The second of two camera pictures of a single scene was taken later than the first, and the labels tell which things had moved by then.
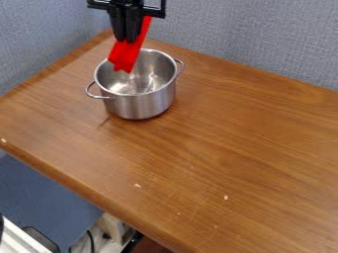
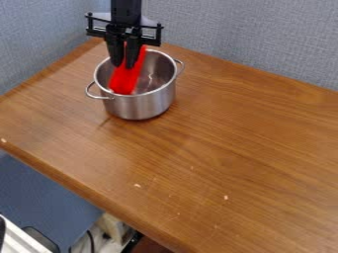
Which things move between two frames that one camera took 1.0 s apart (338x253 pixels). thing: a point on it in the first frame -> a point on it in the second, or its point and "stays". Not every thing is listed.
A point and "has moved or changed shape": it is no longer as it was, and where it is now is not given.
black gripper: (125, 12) -> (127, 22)
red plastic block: (124, 51) has moved or changed shape
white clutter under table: (105, 236) stays
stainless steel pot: (141, 94) stays
